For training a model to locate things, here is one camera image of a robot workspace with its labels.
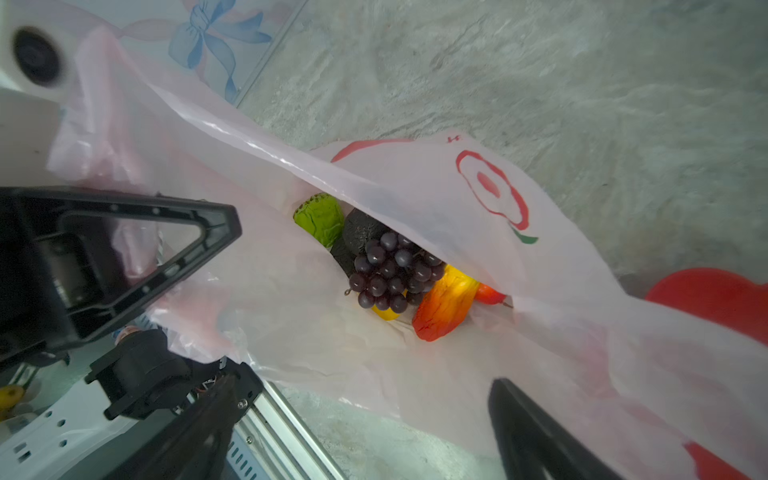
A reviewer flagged red flower-shaped plate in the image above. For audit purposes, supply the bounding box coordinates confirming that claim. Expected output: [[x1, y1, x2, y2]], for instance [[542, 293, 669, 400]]
[[644, 267, 768, 480]]

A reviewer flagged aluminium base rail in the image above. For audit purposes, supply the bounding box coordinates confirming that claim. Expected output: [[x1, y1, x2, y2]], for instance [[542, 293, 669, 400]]
[[223, 382, 347, 480]]

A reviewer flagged pink plastic bag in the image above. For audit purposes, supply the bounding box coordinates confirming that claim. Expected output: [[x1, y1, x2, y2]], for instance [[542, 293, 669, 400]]
[[48, 29, 767, 479]]

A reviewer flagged dark avocado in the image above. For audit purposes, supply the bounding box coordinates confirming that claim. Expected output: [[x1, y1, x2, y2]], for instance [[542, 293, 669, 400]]
[[330, 209, 389, 276]]

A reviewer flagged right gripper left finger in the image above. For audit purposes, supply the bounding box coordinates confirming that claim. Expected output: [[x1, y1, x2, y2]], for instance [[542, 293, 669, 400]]
[[106, 377, 239, 480]]

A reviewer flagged orange red chili pepper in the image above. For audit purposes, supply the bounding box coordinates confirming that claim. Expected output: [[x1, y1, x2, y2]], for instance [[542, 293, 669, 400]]
[[412, 265, 480, 342]]

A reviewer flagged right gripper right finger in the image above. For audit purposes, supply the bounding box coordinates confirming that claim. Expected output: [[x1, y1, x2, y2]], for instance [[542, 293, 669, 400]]
[[488, 378, 619, 480]]

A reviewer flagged green kiwi half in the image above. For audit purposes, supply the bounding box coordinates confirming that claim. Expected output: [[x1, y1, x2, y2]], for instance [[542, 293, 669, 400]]
[[293, 193, 345, 249]]

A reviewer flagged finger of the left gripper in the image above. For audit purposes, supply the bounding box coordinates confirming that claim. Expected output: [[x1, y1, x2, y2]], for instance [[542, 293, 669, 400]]
[[1, 187, 242, 328]]

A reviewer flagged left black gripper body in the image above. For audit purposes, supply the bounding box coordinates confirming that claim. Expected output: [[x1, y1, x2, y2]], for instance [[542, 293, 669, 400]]
[[0, 206, 121, 373]]

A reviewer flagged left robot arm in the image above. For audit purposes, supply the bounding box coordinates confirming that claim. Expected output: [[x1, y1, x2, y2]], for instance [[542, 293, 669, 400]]
[[1, 187, 264, 479]]

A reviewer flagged dark purple grape bunch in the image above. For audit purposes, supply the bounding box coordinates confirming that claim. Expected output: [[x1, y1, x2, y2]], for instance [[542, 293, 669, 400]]
[[344, 230, 447, 315]]

